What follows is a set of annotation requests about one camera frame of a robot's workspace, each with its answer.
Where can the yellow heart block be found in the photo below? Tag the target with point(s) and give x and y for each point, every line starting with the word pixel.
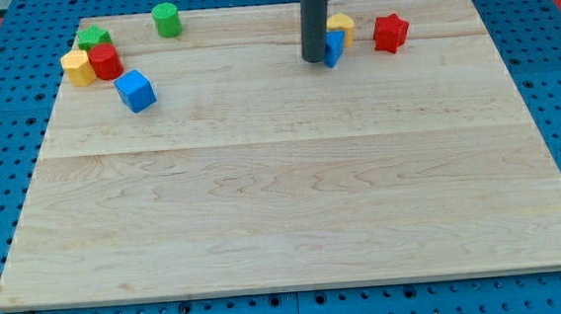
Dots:
pixel 345 23

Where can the blue cube block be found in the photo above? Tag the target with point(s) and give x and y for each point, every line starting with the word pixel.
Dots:
pixel 136 91

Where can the blue triangle block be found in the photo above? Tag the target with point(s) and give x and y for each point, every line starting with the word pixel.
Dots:
pixel 334 47

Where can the light wooden board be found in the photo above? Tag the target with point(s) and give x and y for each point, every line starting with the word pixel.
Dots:
pixel 256 172

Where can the red star block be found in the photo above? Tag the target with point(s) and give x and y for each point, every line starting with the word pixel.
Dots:
pixel 389 33

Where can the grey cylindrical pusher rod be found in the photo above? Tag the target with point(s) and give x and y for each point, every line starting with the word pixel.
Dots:
pixel 313 16

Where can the green cylinder block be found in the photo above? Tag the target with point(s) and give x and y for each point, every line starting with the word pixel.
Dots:
pixel 167 20

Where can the red cylinder block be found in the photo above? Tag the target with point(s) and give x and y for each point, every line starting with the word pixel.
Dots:
pixel 105 61

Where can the yellow hexagon block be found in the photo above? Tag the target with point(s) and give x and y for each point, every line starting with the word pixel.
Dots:
pixel 78 68

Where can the green star block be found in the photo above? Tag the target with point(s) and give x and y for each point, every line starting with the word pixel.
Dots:
pixel 92 36

